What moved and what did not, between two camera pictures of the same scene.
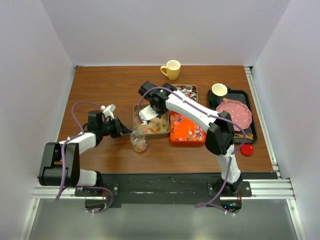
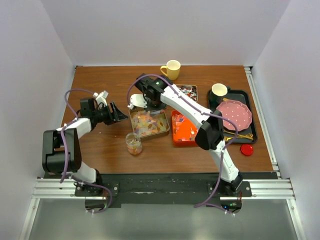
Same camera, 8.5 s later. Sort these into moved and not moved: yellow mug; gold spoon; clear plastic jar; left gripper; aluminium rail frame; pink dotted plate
Moved: left gripper; clear plastic jar
Not moved: aluminium rail frame; gold spoon; yellow mug; pink dotted plate
